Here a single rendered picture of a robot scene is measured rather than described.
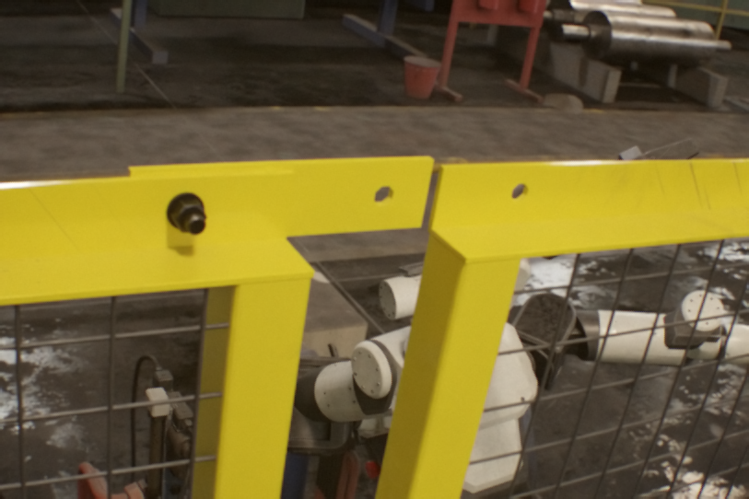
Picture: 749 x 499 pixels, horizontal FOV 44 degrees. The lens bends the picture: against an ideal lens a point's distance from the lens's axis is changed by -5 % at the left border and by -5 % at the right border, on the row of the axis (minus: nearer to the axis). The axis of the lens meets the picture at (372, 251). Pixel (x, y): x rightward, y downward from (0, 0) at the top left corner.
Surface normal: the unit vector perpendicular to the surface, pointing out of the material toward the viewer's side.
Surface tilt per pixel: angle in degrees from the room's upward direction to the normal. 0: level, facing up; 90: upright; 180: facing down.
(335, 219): 90
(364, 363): 94
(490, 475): 49
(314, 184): 90
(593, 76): 90
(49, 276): 0
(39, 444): 0
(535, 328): 28
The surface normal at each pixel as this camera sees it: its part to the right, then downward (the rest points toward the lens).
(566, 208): 0.46, 0.44
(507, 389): 0.31, -0.26
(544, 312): -0.01, -0.63
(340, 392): -0.79, 0.21
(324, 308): 0.16, -0.89
